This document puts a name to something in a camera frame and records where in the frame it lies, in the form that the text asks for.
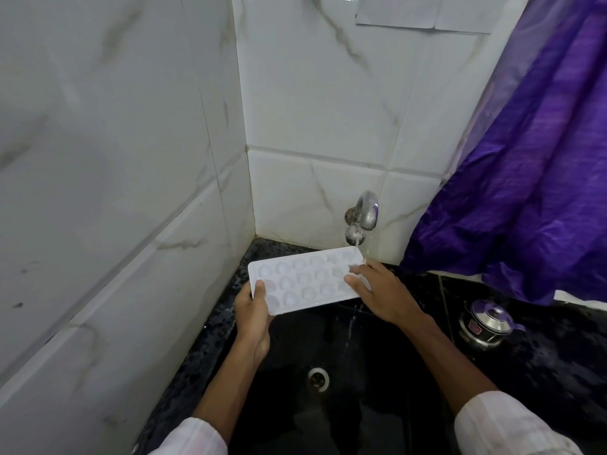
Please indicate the person's right hand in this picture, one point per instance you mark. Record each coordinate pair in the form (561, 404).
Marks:
(389, 293)

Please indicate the person's left hand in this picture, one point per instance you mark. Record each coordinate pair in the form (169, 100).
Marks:
(251, 322)

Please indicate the white ice tray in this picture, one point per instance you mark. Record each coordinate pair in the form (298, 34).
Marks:
(308, 279)

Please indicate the steel pot with purple lid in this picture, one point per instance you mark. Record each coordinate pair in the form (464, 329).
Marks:
(488, 322)

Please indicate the person's left forearm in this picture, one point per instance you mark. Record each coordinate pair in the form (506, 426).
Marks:
(225, 398)

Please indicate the person's right forearm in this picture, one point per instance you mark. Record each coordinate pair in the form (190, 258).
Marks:
(450, 364)

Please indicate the steel tap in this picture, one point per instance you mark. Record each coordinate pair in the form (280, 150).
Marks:
(364, 215)

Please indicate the black sink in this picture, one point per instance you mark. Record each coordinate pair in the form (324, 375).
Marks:
(355, 398)

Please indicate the purple curtain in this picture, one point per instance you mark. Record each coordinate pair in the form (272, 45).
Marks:
(521, 184)

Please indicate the white shirt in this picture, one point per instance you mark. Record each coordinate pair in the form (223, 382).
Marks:
(512, 428)

